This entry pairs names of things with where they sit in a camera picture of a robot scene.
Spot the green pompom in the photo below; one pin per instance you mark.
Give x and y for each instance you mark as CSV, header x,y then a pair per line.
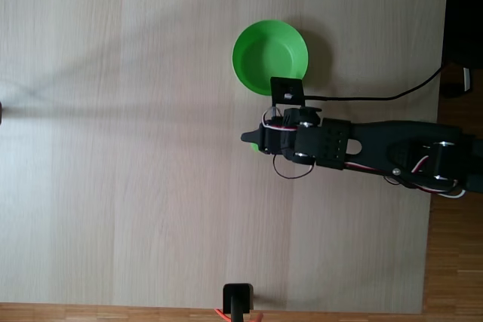
x,y
254,147

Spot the green plastic bowl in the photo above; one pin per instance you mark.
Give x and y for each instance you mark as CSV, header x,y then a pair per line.
x,y
264,50

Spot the white strip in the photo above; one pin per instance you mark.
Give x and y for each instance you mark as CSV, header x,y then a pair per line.
x,y
467,79

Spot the dark furniture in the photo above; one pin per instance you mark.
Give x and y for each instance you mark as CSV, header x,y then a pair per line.
x,y
464,9

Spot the dark object at table edge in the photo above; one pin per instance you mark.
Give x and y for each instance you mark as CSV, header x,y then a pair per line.
x,y
1,112

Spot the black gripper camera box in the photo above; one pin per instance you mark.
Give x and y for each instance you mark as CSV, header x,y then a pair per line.
x,y
287,90

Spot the black camera stand clamp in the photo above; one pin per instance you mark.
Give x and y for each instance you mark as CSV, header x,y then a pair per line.
x,y
237,297

